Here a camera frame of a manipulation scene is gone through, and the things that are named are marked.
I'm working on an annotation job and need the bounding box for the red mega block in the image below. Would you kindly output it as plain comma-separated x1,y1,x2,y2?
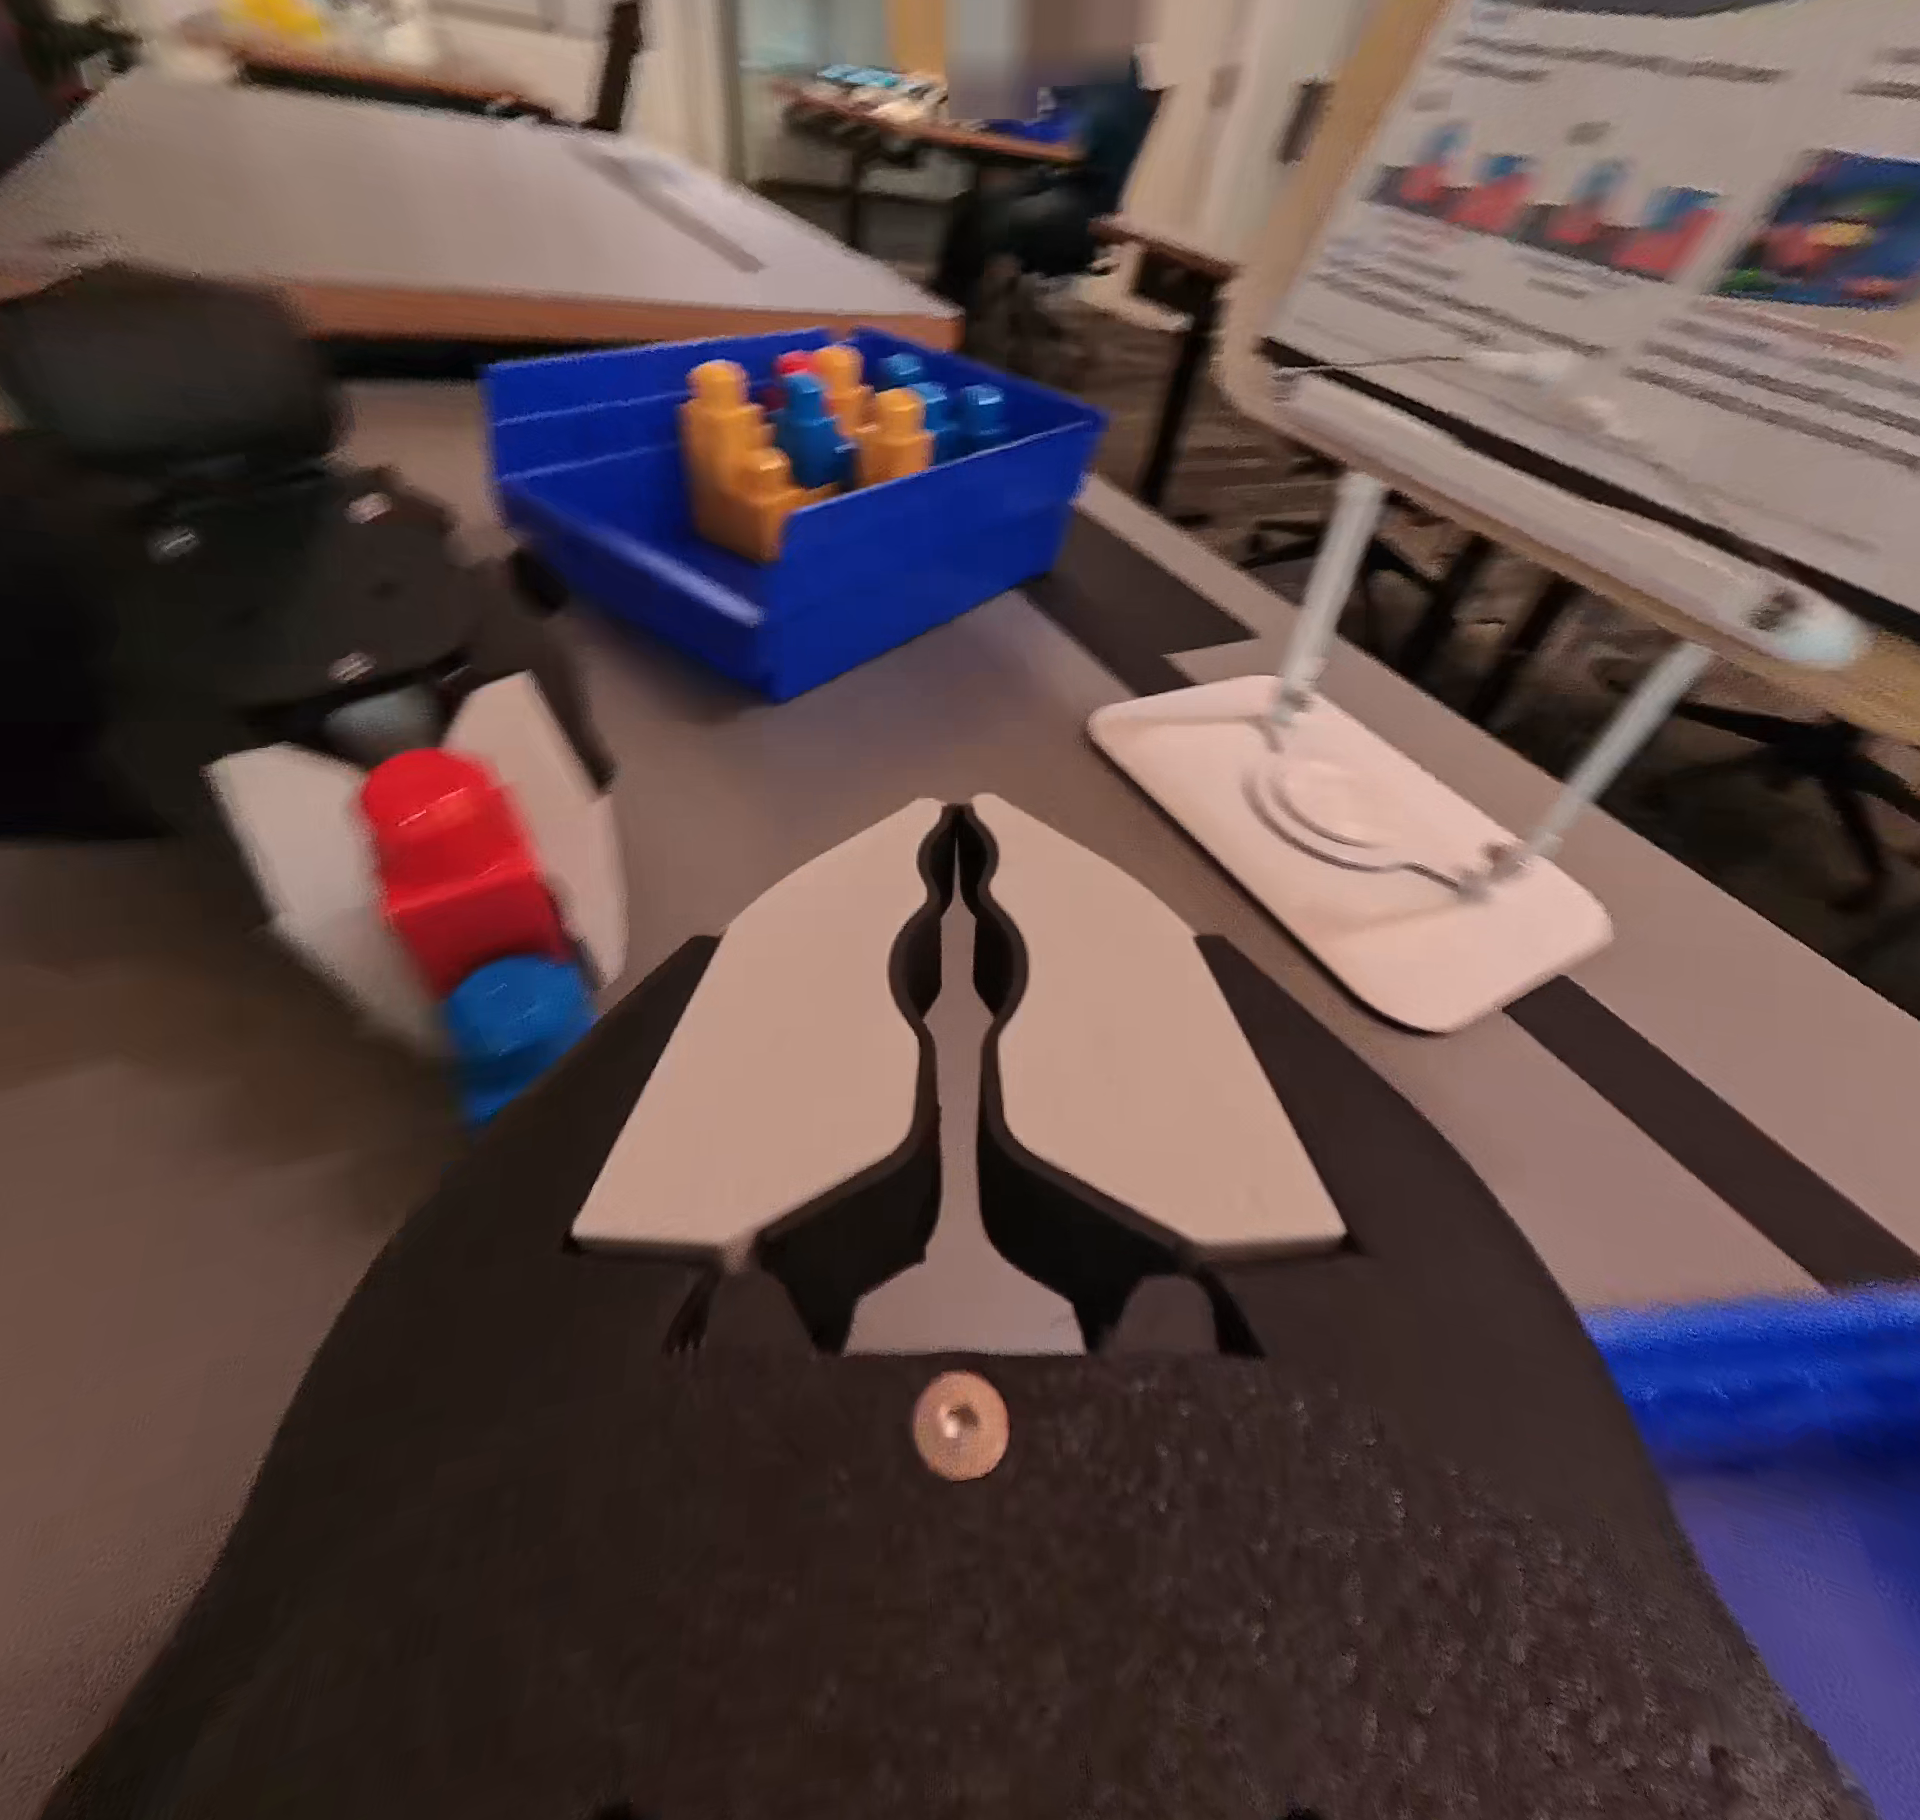
358,751,580,997

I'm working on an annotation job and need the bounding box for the grey desk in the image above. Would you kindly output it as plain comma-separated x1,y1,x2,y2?
0,69,966,347

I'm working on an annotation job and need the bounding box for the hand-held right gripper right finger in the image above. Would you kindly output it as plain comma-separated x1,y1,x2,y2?
966,796,1347,1359

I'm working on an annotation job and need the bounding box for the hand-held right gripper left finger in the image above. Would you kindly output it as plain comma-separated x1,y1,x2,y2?
569,796,960,1359

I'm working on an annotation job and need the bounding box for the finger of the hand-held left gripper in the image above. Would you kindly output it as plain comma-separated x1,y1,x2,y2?
207,744,454,1066
446,671,632,989

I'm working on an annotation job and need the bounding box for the instruction sheet on white stand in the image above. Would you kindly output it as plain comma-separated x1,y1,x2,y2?
1216,0,1920,744

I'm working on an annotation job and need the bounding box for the pile of colourful mega blocks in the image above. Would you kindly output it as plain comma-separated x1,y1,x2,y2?
677,342,1009,566

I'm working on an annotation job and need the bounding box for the blue plastic bin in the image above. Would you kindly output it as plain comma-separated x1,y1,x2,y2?
482,327,1110,706
1583,1284,1920,1820

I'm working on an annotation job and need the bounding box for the wooden desk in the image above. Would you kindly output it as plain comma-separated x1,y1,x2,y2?
1090,211,1244,504
770,76,1094,251

